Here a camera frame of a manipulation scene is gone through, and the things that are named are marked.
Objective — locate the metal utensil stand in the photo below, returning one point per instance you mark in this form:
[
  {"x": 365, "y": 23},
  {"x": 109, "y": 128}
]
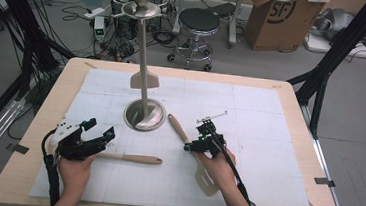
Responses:
[{"x": 143, "y": 96}]

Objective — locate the black tape piece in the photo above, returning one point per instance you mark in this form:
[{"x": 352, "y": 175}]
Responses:
[
  {"x": 324, "y": 182},
  {"x": 19, "y": 149}
]

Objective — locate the person's left hand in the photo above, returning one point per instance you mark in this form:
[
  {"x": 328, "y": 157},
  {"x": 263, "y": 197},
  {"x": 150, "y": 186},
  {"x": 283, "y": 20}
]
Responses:
[{"x": 74, "y": 172}]

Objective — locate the person's right hand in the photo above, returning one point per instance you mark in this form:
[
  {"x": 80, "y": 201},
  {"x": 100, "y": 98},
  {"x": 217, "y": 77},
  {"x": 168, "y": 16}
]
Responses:
[{"x": 218, "y": 169}]

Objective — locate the black round stool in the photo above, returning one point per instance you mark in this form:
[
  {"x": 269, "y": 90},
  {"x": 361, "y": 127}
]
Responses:
[{"x": 198, "y": 19}]

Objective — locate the white power strip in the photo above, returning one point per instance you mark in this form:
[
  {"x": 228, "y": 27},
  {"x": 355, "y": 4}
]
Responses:
[{"x": 94, "y": 12}]

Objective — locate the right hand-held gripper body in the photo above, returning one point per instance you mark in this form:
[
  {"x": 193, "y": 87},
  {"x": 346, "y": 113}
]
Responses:
[{"x": 212, "y": 144}]

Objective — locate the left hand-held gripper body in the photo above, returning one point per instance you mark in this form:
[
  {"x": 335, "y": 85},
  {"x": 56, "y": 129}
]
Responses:
[{"x": 73, "y": 147}]

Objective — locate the white board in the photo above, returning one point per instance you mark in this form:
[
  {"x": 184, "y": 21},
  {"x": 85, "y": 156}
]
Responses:
[{"x": 323, "y": 45}]

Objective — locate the grey metal stand post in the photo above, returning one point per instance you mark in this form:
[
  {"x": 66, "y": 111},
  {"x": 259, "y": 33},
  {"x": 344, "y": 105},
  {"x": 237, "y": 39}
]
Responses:
[
  {"x": 233, "y": 27},
  {"x": 180, "y": 2}
]

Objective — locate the printed cardboard box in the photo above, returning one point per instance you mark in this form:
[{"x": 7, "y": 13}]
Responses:
[{"x": 277, "y": 36}]

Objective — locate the beige kitchen utensil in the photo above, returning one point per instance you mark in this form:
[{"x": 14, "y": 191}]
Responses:
[{"x": 139, "y": 159}]

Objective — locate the white foam mat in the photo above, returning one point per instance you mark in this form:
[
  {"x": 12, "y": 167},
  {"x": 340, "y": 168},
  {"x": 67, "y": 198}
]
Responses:
[{"x": 254, "y": 106}]

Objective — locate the black flat device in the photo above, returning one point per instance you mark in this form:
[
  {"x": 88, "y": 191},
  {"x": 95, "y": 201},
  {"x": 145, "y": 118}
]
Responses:
[{"x": 224, "y": 9}]

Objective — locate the white power supply unit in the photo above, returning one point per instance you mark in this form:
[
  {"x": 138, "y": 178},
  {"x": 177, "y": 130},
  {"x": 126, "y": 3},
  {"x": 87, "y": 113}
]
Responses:
[{"x": 99, "y": 25}]

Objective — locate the solid beige spatula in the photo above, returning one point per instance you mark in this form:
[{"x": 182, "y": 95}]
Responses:
[{"x": 154, "y": 80}]

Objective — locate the grey bag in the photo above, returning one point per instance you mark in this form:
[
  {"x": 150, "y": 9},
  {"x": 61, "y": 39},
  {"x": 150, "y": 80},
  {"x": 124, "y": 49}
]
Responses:
[{"x": 338, "y": 21}]

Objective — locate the slotted beige spatula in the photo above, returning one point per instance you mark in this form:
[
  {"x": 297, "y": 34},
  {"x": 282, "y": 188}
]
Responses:
[{"x": 177, "y": 126}]

